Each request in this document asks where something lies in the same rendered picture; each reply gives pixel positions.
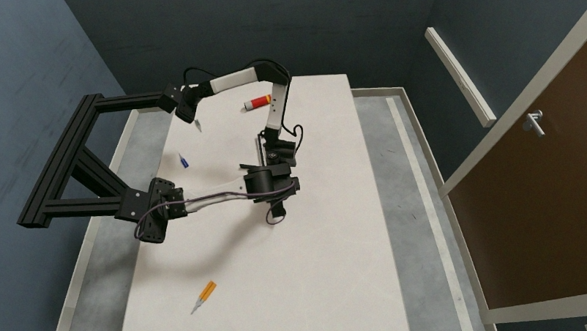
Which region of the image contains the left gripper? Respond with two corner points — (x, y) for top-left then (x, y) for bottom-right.
(266, 155), (280, 166)

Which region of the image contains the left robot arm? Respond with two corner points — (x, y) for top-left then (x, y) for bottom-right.
(178, 62), (297, 168)

